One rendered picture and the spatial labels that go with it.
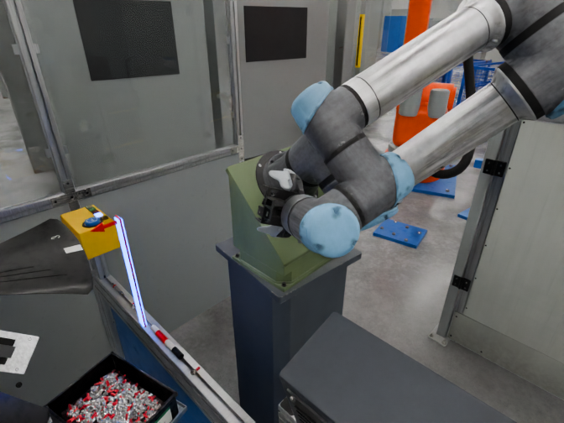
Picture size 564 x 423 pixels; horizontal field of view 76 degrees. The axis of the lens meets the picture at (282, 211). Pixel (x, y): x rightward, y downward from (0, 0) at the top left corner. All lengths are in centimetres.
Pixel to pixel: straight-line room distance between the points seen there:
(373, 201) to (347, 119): 13
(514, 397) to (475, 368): 20
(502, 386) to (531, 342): 27
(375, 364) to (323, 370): 6
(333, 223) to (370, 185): 9
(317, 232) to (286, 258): 38
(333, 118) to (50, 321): 155
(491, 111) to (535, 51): 10
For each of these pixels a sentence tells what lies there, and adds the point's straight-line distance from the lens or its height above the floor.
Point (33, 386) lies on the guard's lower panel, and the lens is 202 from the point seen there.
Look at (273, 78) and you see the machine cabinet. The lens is 465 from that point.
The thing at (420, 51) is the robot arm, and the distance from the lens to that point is 64.
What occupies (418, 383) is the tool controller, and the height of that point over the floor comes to 125.
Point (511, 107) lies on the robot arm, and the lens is 75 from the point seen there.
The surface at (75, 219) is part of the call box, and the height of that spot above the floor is 107.
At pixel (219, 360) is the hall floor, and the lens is 210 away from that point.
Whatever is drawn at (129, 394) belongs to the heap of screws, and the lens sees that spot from 96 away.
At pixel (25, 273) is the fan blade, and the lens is 84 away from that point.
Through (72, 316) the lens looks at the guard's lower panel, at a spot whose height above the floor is 45.
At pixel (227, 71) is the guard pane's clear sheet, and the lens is 189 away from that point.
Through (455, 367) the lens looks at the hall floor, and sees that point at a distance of 223.
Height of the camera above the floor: 159
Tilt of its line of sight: 28 degrees down
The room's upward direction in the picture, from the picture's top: straight up
